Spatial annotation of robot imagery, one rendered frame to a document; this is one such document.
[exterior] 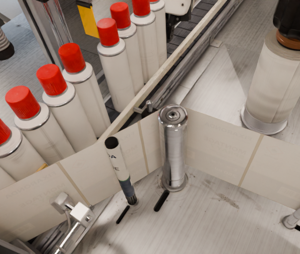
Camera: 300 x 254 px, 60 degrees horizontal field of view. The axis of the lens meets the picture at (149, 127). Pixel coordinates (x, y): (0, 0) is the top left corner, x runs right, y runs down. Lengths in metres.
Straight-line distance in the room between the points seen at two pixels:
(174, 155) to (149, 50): 0.27
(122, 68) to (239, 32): 0.49
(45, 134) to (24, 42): 0.62
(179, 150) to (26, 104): 0.21
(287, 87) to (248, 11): 0.57
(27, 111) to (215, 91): 0.40
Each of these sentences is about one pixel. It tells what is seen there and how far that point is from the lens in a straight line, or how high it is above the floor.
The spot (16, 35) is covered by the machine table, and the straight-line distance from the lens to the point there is 1.05.
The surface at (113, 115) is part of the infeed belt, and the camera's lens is 0.58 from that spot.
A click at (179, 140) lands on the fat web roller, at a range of 0.34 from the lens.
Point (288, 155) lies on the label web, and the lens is 0.35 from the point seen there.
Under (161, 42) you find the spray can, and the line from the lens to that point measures 0.62.
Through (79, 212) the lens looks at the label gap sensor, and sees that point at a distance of 0.34.
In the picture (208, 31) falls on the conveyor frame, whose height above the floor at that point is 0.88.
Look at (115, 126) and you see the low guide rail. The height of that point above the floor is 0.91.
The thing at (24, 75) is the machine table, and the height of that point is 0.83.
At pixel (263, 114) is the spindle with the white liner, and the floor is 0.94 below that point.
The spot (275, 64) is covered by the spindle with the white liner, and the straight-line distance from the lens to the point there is 0.45.
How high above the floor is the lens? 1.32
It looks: 53 degrees down
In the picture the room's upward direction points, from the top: 8 degrees counter-clockwise
